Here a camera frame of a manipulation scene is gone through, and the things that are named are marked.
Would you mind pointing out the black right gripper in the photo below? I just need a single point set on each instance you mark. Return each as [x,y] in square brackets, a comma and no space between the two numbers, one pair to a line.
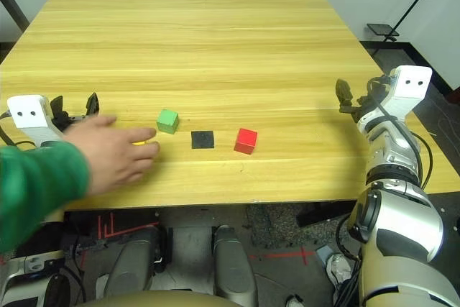
[363,105]

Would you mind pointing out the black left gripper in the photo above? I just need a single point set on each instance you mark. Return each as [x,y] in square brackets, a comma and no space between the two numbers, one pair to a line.
[72,121]

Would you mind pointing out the yellow wooden block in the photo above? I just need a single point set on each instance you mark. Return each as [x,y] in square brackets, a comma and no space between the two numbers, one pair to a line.
[139,143]

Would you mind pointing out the green wooden block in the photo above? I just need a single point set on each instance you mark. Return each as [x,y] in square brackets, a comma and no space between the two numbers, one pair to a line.
[167,120]

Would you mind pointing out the red wooden block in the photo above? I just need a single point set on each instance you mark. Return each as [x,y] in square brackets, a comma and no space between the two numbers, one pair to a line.
[246,139]

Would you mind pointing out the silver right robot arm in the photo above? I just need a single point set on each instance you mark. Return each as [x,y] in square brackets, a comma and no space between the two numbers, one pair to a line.
[395,220]

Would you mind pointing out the green sleeved person's forearm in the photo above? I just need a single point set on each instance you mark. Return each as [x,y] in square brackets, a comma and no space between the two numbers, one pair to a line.
[36,184]

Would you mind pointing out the bare person's hand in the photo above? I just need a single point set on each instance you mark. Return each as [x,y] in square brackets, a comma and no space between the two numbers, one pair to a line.
[115,156]

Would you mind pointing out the black flat stand tray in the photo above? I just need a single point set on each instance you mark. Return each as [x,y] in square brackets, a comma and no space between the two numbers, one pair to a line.
[381,29]

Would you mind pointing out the dark grey slanted pole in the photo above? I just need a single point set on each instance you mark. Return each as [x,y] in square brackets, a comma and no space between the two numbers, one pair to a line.
[10,3]

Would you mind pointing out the red floor tape lines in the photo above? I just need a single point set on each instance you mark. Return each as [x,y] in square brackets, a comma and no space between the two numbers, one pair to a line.
[112,228]

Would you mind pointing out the black square pad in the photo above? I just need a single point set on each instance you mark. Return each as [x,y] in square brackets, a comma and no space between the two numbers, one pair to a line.
[202,139]

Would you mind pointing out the black table foot bar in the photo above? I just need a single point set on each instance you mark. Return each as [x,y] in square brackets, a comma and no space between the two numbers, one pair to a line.
[323,213]

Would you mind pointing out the grey speckled floor mat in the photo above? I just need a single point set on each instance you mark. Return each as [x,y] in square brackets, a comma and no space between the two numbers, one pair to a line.
[273,228]

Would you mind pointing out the grey left robot leg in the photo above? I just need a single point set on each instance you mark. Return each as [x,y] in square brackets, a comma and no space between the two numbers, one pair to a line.
[133,267]

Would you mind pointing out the grey robot leg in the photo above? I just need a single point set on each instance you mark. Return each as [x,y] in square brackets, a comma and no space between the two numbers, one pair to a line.
[133,267]
[230,267]

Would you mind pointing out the small blue grey box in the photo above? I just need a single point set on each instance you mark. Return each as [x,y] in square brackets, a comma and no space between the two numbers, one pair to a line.
[325,254]

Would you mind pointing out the red floor tape cross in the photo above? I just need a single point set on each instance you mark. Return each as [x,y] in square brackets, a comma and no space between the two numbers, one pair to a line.
[304,255]

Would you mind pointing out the white shoe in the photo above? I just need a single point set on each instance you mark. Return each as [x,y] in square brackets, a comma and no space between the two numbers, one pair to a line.
[294,301]
[338,267]

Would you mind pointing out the olive gold robot torso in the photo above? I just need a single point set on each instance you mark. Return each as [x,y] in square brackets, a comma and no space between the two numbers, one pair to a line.
[151,300]

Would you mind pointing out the grey right robot leg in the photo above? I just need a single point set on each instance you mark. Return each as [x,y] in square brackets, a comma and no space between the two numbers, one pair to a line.
[230,267]

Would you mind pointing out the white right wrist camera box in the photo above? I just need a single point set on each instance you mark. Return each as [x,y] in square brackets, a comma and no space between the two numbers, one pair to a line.
[411,82]

